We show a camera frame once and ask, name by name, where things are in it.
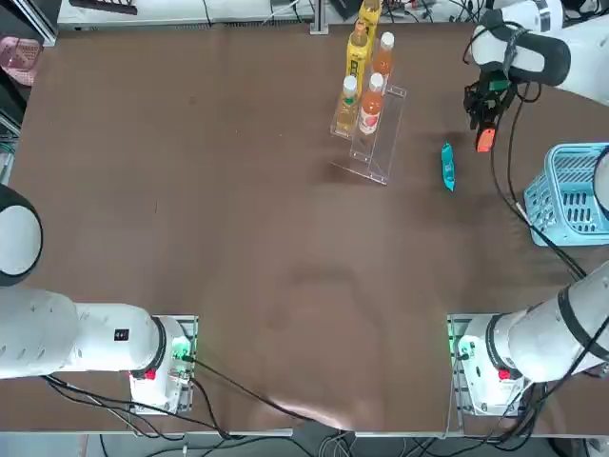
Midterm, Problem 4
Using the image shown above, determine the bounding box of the yellow label bottle orange cap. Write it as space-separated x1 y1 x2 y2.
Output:
344 23 374 86
357 0 383 38

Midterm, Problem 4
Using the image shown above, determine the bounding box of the black table power cable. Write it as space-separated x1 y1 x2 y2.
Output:
188 355 337 429

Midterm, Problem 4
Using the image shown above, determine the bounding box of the light blue plastic basket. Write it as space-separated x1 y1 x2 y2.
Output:
522 142 609 248

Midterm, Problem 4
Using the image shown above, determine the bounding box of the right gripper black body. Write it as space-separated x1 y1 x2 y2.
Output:
463 70 519 114

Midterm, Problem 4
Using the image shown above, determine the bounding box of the pink plastic basket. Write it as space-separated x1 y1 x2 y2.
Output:
0 36 43 88

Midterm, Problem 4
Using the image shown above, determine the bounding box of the teal potato chips bag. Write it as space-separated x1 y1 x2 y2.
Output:
439 141 458 193

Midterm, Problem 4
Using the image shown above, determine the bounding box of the orange juice bottle white cap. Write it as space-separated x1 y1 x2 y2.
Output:
371 30 398 81
357 71 386 138

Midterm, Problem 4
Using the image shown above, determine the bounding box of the clear acrylic tiered shelf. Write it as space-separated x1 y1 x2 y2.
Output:
328 84 409 188

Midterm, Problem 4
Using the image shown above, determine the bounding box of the pale yellow drink bottle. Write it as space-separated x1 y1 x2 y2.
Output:
333 75 360 135

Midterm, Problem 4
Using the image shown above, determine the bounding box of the aluminium frame post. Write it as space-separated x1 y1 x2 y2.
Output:
309 0 331 36

